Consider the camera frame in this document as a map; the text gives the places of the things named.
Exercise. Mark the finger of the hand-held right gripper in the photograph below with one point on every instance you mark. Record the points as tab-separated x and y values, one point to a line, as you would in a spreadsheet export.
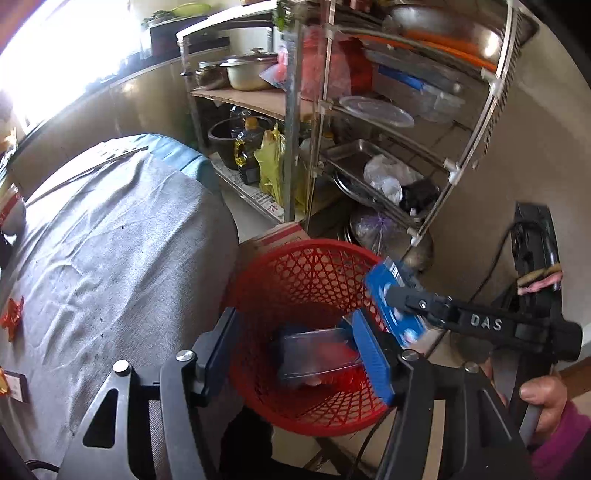
415	304

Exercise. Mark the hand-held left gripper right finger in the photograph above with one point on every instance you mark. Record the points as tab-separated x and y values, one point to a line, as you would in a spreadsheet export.
369	360

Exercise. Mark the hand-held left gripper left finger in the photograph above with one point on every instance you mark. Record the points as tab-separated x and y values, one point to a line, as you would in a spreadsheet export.
221	350

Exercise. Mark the blue toothpaste box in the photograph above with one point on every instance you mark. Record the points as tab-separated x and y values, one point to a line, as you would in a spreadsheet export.
379	282

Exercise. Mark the clear plastic container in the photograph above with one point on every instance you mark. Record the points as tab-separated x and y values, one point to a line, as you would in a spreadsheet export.
314	353

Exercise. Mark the red plastic mesh basket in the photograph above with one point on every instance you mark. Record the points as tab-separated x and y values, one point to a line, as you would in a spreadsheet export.
286	277

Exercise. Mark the small orange box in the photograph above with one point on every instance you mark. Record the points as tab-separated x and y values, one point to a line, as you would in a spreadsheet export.
14	385

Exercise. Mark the red foil wrapper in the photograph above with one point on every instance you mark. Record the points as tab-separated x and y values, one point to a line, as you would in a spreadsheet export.
11	318

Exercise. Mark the person's right hand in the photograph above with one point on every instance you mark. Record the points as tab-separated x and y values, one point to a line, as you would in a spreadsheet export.
547	397

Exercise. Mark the pink cloth strip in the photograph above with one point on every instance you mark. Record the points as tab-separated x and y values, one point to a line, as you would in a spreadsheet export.
540	282

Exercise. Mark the black crumpled bag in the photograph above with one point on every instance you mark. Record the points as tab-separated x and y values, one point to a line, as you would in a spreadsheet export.
420	196

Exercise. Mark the cardboard box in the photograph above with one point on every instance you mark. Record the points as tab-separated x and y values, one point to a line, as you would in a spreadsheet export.
277	235

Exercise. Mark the round table grey cloth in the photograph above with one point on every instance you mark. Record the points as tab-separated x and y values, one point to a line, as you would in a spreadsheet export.
115	277

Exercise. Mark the white plastic bag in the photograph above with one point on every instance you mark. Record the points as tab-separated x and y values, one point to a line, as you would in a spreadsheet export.
388	175

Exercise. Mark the newspaper sheet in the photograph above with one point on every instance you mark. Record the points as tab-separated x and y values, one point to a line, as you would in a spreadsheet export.
258	198

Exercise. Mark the rectangular metal tray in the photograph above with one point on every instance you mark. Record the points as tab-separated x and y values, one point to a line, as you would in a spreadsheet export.
346	161

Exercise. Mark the yellow plastic bag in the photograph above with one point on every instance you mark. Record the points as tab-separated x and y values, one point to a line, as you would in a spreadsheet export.
272	166

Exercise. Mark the cooking oil bottle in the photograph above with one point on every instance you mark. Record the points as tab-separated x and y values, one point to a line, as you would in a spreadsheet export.
244	157

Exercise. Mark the blue table cover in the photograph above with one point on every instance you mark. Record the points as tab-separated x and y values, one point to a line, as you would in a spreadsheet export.
184	157

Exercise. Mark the round clear plastic lid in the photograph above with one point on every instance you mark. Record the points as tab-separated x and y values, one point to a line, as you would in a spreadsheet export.
376	110

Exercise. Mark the black bucket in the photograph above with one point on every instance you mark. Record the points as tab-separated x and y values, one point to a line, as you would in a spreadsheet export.
221	143

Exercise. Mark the clear plastic storage boxes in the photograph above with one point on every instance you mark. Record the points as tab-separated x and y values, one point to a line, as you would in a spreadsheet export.
415	87

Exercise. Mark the long thin wooden stick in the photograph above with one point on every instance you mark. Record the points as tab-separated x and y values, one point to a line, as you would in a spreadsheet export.
92	168

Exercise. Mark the red white bowl stack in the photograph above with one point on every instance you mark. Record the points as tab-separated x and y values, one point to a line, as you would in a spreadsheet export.
11	212

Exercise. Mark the red plastic bag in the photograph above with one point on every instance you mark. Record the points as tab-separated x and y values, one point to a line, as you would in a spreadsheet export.
323	69

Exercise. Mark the yellow base cabinets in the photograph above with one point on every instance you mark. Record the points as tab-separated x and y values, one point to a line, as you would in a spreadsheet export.
138	101

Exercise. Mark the small dark pot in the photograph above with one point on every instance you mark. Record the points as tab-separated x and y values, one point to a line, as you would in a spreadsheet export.
205	76

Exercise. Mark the large metal bowl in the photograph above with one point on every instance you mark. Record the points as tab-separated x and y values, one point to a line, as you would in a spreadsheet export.
443	27

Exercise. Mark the steel cooking pot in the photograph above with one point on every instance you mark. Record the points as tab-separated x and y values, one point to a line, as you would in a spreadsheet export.
249	71

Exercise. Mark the dark microwave oven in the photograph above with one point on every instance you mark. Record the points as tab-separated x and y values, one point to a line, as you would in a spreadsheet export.
164	41

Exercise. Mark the bright kitchen window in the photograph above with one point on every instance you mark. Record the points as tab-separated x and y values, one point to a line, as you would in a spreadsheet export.
60	50

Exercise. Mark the green plastic basin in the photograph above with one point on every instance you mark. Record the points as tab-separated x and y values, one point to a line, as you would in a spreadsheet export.
191	8

